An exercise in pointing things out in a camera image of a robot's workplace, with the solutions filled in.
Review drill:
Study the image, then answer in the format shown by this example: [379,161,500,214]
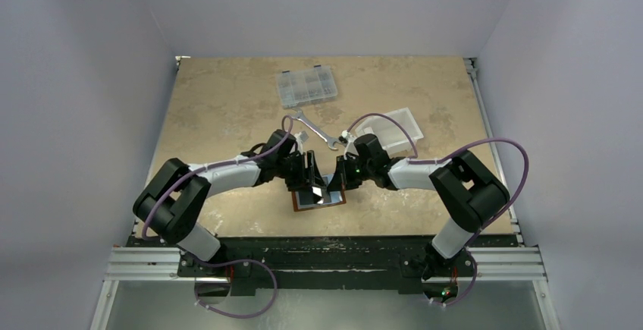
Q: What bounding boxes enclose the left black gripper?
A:
[275,151,325,192]

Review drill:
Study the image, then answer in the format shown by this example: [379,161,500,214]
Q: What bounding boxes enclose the brown leather card holder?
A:
[290,187,347,212]

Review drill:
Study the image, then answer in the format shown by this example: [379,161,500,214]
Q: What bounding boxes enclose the white plastic bin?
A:
[354,108,424,156]

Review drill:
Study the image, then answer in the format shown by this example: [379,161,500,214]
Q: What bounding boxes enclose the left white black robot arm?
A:
[133,129,327,276]

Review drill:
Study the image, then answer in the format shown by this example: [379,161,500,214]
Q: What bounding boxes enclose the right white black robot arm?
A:
[328,134,510,275]

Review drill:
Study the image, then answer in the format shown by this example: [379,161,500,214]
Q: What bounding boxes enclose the silver open-end wrench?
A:
[292,108,345,151]

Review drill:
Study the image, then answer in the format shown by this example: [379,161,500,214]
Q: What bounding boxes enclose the clear plastic screw organizer box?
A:
[275,64,338,108]

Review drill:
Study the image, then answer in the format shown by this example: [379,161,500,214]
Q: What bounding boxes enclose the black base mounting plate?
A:
[125,234,478,296]

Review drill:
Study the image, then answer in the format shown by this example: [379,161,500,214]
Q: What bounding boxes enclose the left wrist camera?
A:
[294,131,308,152]

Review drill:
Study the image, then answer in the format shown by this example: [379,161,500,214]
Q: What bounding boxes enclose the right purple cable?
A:
[343,112,531,309]

